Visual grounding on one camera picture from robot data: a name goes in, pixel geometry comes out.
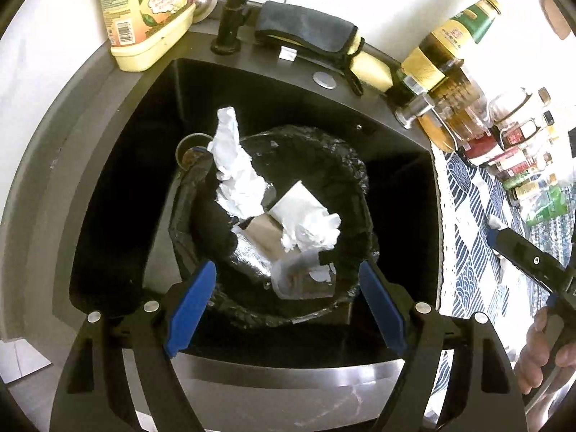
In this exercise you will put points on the yellow dish soap bottle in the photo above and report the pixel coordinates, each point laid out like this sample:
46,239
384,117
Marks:
142,31

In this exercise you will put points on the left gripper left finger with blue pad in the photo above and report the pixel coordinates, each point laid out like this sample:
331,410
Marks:
157,336

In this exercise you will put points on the silver foil wrapper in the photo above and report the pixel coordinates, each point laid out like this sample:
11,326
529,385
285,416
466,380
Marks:
249,259

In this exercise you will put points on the white tissue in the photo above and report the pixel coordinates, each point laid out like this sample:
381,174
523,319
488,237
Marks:
306,224
241,192

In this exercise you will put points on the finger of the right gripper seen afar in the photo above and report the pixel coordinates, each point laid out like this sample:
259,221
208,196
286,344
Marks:
541,267

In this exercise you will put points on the round sink hole cover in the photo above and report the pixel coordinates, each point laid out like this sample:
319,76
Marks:
324,80

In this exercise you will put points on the black kitchen faucet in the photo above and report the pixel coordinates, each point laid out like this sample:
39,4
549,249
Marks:
232,18

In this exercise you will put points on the person right hand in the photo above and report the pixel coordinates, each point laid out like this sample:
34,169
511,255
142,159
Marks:
535,355

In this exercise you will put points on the black round cloth ball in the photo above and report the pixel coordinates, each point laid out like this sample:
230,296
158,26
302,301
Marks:
211,230

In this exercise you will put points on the steel soap dispenser pump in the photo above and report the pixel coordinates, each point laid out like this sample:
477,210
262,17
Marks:
416,108

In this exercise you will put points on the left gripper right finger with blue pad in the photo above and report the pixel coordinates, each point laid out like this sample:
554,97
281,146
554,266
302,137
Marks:
414,332

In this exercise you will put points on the black kitchen sink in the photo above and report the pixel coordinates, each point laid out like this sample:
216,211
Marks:
86,225

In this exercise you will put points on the soy sauce jug white label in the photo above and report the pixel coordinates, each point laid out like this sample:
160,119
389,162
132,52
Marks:
514,117

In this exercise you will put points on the white plush toy orange collar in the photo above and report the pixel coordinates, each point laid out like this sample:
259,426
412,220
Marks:
494,222

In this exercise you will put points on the blue white patterned tablecloth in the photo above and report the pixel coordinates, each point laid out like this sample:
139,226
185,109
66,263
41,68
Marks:
473,277

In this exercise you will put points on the black trash bag bin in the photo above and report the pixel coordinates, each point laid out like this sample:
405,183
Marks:
332,170

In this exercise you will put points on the yellow sponge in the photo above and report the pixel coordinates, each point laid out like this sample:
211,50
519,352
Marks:
368,69

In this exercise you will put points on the green plastic bag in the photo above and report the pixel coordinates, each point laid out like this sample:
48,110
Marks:
551,203

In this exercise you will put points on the cardboard paper roll tube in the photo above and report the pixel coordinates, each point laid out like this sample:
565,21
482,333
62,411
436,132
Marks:
265,232

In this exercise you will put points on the green label bottle behind jug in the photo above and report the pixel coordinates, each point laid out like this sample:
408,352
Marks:
442,50

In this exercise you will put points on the large cooking oil jug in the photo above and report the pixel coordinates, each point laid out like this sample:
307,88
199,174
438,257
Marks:
459,114

